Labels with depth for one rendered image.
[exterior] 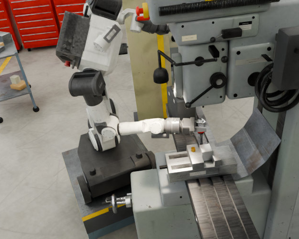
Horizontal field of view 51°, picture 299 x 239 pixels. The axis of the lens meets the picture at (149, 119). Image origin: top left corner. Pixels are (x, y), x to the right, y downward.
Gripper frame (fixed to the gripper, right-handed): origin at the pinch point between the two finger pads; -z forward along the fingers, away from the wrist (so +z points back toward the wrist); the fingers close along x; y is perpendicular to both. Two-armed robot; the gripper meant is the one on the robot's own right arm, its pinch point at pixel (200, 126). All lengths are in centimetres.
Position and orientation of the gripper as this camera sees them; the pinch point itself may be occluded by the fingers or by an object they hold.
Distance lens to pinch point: 166.4
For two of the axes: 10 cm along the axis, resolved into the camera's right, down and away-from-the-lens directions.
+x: 1.4, -5.7, 8.1
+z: -9.9, -0.1, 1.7
